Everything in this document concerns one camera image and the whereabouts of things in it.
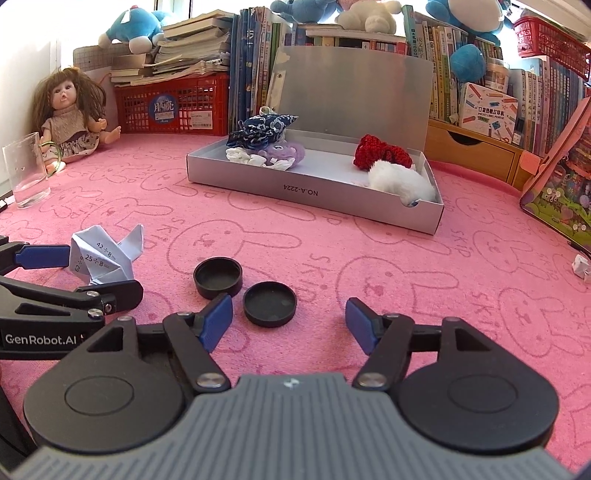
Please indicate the blue patterned cloth pouch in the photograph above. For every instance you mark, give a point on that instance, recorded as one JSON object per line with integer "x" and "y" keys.
{"x": 263, "y": 129}

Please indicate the pink rabbit-print blanket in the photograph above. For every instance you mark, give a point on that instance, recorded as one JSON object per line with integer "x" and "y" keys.
{"x": 415, "y": 258}

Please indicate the black round lid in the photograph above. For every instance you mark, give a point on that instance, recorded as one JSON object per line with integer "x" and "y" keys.
{"x": 217, "y": 277}
{"x": 270, "y": 304}

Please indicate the large blue plush toy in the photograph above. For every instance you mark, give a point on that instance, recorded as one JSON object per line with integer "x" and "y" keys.
{"x": 466, "y": 62}

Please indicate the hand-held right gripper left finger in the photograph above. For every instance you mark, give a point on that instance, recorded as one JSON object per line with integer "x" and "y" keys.
{"x": 217, "y": 323}

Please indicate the rabbit plush with pink hat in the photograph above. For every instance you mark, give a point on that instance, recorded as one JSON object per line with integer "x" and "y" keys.
{"x": 369, "y": 18}

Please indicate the paper origami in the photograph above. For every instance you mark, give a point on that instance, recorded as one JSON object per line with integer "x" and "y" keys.
{"x": 106, "y": 258}

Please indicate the pink house picture book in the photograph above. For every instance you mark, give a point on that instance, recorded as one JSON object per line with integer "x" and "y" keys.
{"x": 563, "y": 198}

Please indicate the white crumpled tissue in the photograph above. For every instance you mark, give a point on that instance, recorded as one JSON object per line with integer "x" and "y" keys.
{"x": 281, "y": 164}

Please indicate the stack of books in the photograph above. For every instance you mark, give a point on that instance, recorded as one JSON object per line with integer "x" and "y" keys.
{"x": 194, "y": 41}

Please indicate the purple plush toy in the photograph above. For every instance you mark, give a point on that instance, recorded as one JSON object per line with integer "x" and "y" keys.
{"x": 286, "y": 151}

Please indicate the small red mesh basket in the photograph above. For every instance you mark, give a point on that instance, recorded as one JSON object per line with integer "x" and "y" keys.
{"x": 554, "y": 46}

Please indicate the grid-lined board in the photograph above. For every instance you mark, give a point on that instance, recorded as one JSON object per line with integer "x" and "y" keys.
{"x": 92, "y": 60}

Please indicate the wooden drawer box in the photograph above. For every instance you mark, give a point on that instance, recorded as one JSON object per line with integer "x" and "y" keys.
{"x": 475, "y": 147}

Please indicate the shelf row of upright books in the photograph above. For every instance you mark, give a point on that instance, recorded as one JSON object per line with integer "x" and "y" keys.
{"x": 545, "y": 101}

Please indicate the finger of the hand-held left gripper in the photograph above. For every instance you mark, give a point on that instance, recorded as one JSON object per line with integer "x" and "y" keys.
{"x": 44, "y": 256}
{"x": 115, "y": 295}

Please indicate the brown-haired doll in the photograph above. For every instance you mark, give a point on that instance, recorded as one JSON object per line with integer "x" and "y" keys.
{"x": 64, "y": 92}

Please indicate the clear glass mug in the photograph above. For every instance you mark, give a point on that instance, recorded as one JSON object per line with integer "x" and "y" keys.
{"x": 27, "y": 184}

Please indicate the silver cardboard box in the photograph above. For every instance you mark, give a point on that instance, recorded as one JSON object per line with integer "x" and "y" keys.
{"x": 351, "y": 92}

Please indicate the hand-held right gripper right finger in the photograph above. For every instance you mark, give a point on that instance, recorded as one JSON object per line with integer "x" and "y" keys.
{"x": 362, "y": 323}

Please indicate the blue plush toy with tag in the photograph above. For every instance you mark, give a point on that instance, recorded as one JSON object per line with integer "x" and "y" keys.
{"x": 134, "y": 27}

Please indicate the small crumpled white paper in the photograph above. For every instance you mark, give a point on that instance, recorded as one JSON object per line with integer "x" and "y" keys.
{"x": 581, "y": 267}

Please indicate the red knitted hat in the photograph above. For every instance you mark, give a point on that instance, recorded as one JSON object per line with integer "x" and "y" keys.
{"x": 378, "y": 150}

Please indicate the small blue plush toy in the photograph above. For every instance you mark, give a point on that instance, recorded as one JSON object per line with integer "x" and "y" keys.
{"x": 304, "y": 9}

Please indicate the white plush toy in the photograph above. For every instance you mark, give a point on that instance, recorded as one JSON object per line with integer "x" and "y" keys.
{"x": 397, "y": 180}

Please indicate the green floral cloth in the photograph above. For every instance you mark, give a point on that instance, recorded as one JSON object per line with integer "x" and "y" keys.
{"x": 244, "y": 157}

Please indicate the red plastic basket with label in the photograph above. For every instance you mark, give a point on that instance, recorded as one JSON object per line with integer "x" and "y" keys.
{"x": 194, "y": 101}

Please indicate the row of thin picture books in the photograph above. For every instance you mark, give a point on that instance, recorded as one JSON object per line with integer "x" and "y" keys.
{"x": 249, "y": 69}

